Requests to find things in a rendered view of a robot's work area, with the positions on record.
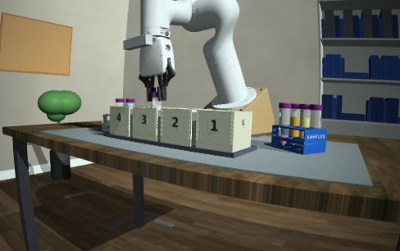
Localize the white tube rack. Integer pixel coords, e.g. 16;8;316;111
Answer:
102;114;109;131

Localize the blue tube rack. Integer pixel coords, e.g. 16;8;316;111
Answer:
271;125;327;155

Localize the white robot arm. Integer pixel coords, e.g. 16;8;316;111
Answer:
123;0;257;110

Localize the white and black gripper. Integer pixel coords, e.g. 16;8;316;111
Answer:
139;38;175;102

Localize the purple tube cap with white dot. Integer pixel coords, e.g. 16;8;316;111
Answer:
151;92;161;107

